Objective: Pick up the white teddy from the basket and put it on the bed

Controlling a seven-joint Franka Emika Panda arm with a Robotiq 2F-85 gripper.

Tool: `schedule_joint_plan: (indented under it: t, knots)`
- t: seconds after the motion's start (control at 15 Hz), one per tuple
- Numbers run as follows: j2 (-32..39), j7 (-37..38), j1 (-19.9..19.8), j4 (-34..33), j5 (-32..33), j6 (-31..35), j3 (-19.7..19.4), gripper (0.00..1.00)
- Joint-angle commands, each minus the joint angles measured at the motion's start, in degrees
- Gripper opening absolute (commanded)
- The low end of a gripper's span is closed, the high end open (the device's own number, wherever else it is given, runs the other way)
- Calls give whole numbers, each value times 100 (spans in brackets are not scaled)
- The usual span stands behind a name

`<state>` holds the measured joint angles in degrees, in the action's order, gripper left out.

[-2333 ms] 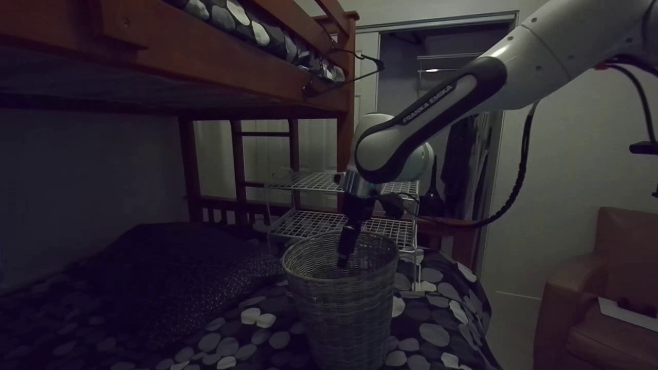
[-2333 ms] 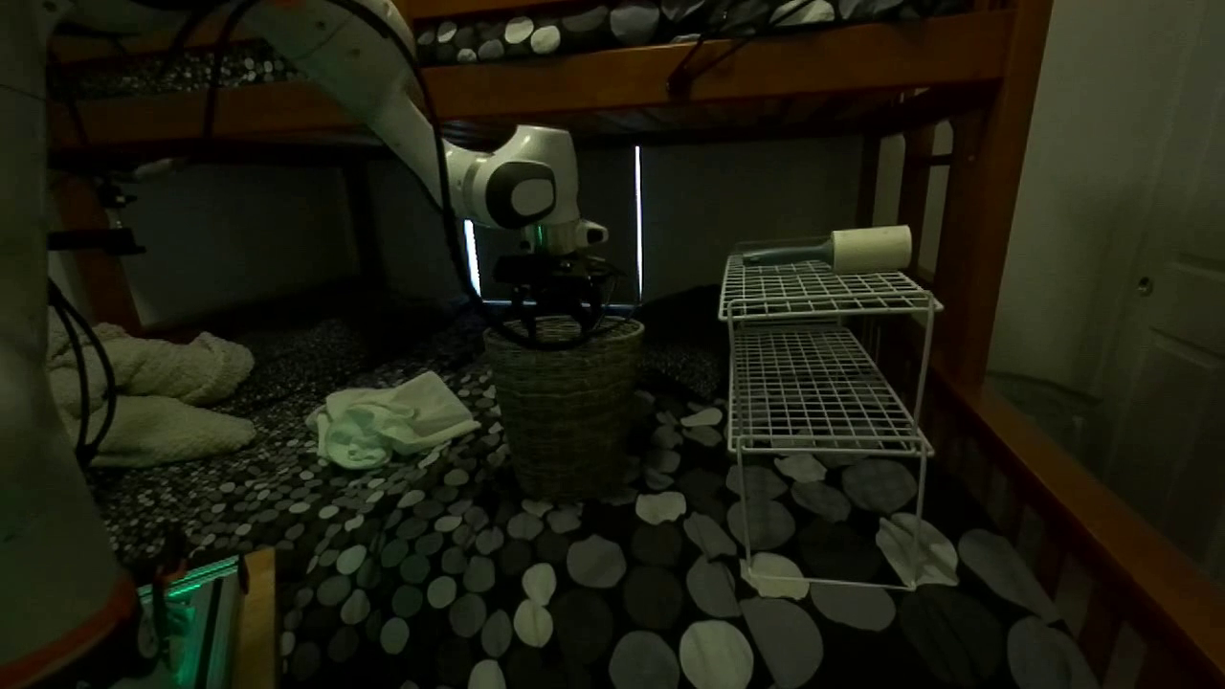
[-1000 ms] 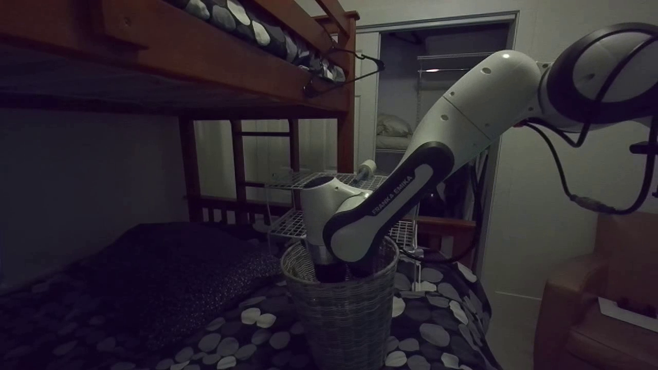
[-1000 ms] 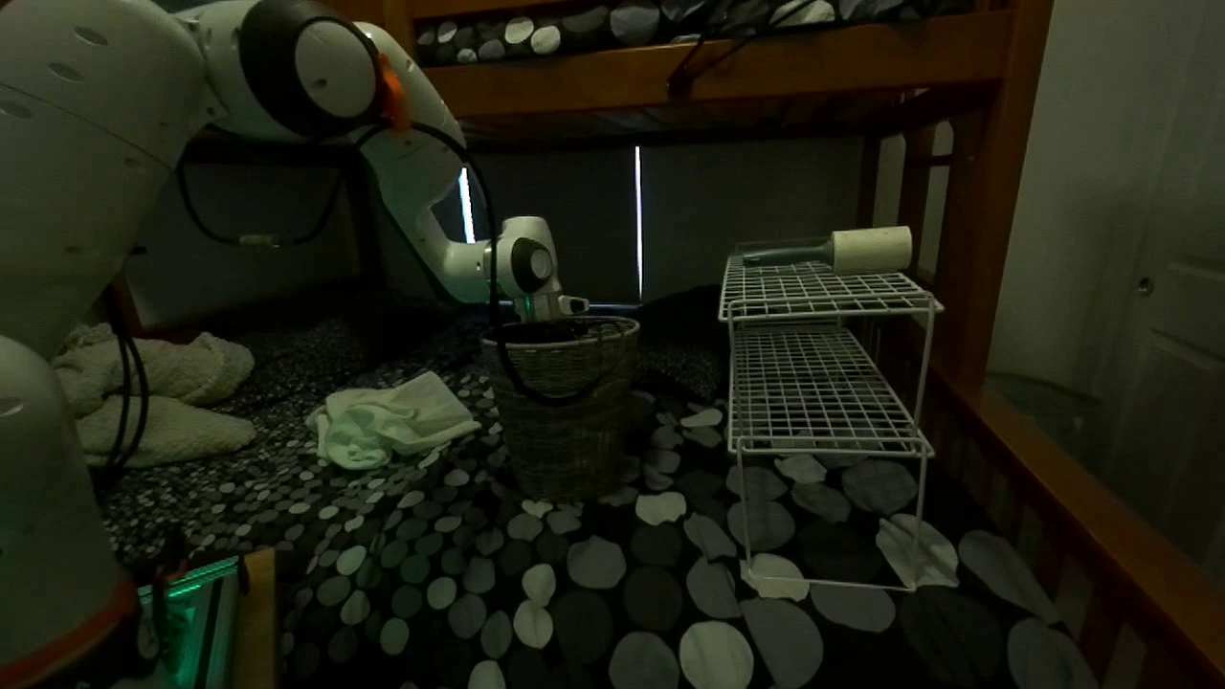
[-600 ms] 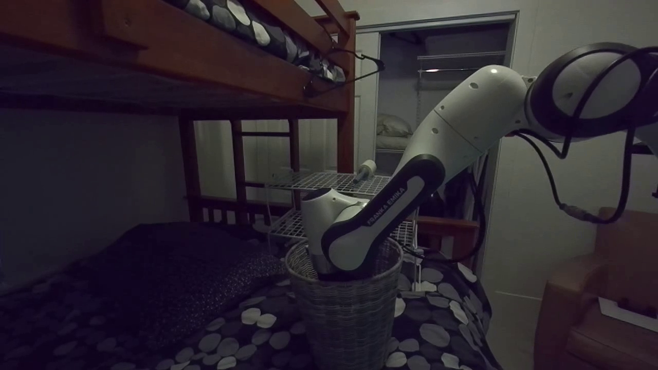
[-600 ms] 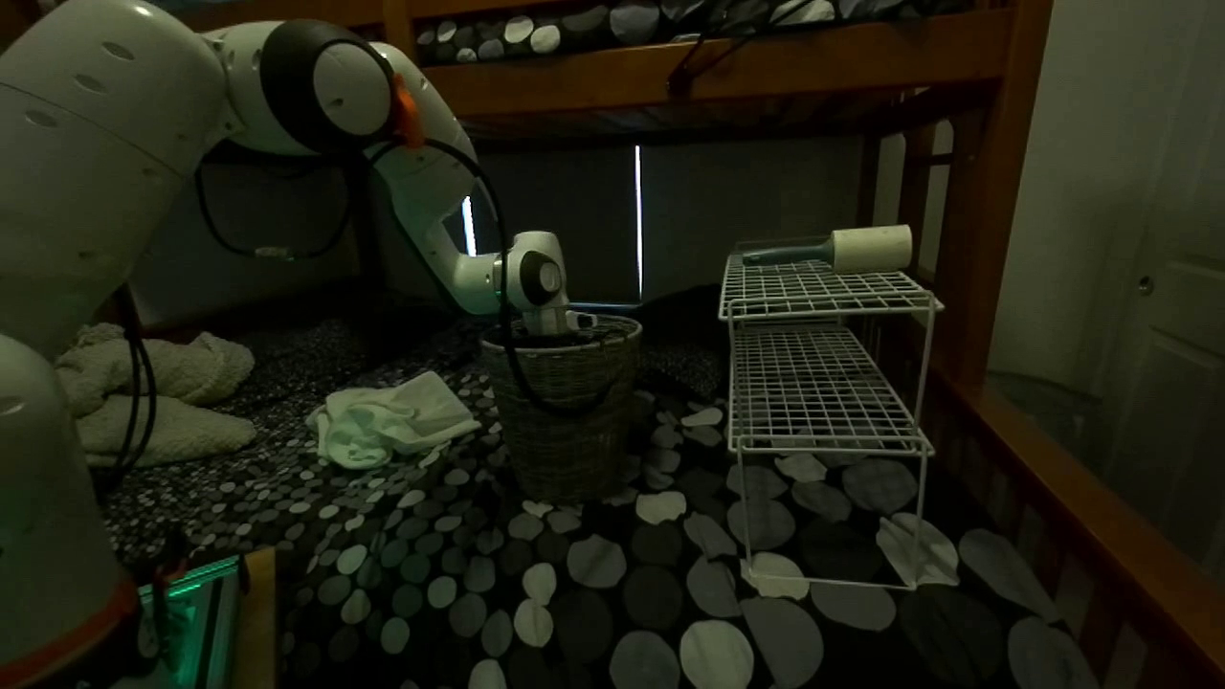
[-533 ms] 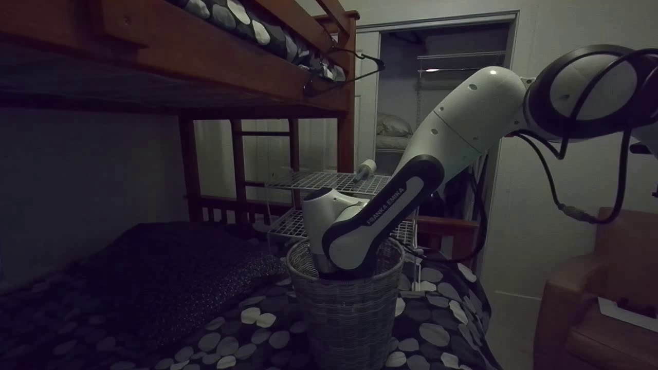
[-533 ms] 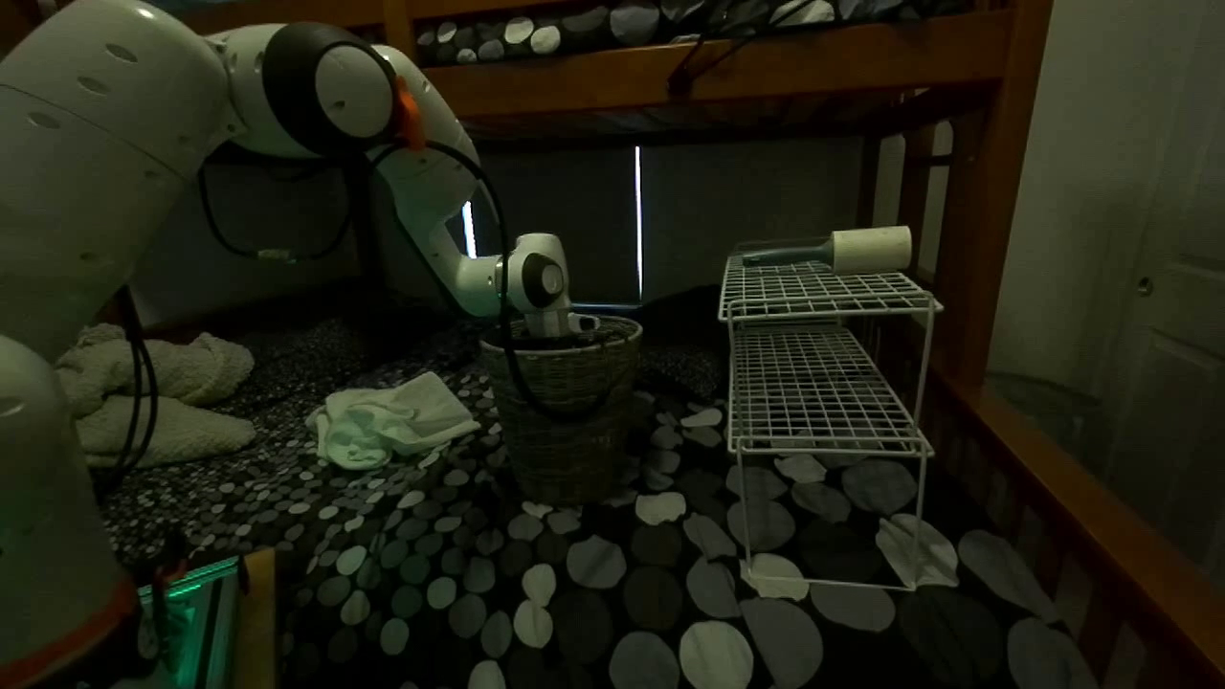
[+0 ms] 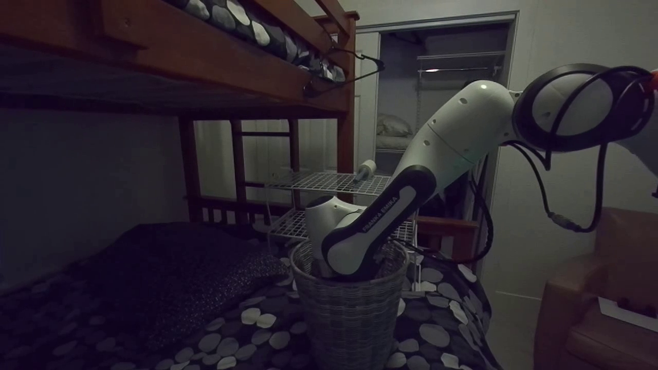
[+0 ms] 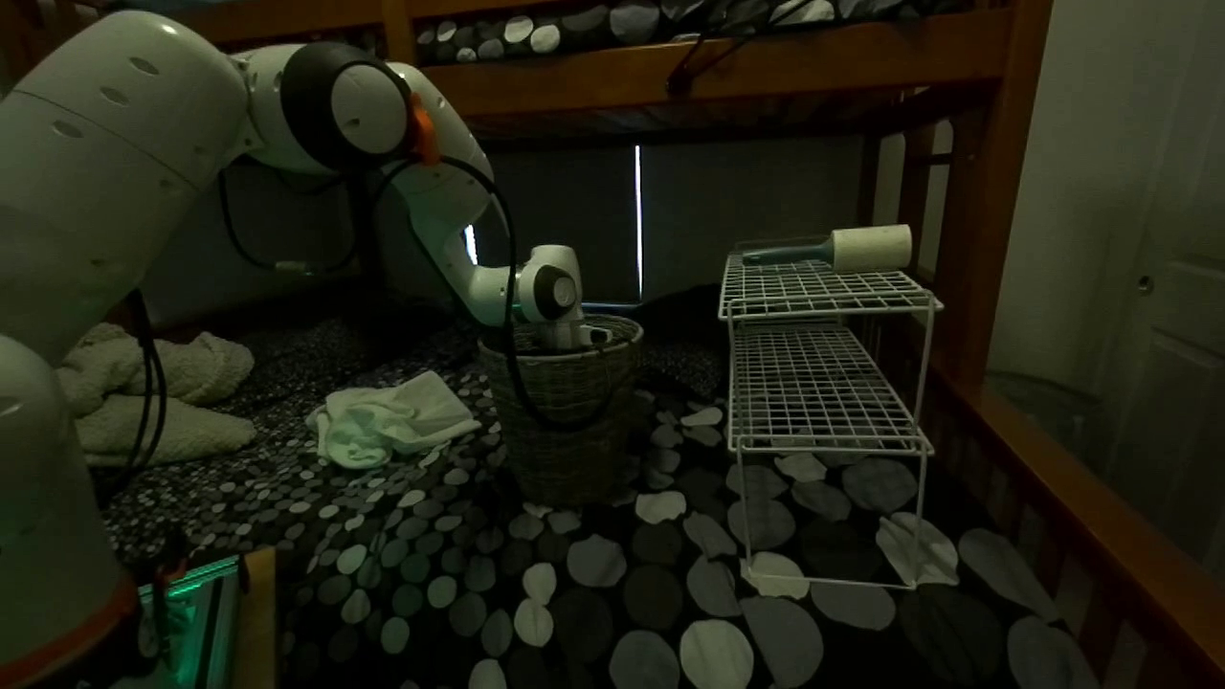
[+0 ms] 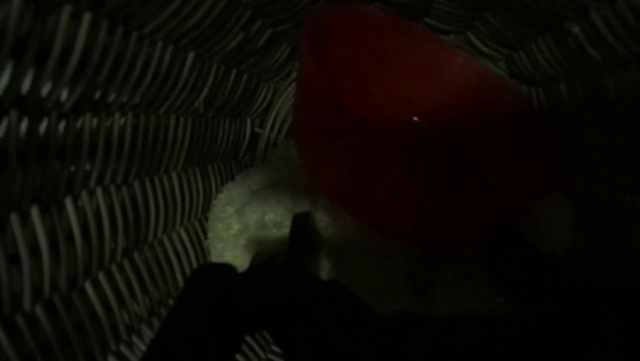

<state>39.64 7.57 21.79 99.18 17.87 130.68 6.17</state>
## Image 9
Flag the grey woven wicker basket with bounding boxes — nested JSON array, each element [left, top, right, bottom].
[[291, 242, 407, 370]]

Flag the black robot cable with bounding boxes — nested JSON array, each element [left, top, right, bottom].
[[471, 64, 657, 266]]

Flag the dark speckled pillow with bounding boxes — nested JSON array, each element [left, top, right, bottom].
[[86, 225, 284, 351]]

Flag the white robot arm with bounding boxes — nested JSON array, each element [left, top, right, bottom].
[[306, 64, 657, 279]]

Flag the black spotted bed cover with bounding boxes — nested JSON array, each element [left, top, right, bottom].
[[0, 262, 501, 370]]

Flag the small white bottle on shelf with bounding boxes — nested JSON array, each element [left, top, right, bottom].
[[353, 161, 376, 181]]

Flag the brown armchair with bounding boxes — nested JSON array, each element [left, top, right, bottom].
[[532, 207, 658, 370]]

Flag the upper bunk spotted bedding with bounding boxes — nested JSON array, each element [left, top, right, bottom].
[[167, 0, 346, 82]]

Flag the white paper on armchair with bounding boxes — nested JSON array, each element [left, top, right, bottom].
[[598, 297, 658, 334]]

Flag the wooden bunk bed frame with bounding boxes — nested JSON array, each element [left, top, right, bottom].
[[0, 0, 481, 270]]

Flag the white wire shelf rack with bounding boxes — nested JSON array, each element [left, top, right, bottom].
[[268, 170, 416, 249]]

